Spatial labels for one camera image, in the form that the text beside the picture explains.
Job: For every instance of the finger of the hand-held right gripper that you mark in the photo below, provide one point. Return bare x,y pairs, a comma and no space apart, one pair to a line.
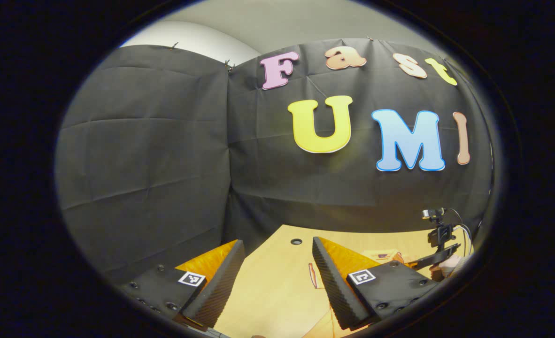
439,256

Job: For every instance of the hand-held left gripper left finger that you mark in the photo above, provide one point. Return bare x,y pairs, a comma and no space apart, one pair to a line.
221,286

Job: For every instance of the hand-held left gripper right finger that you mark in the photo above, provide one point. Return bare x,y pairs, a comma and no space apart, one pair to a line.
334,286

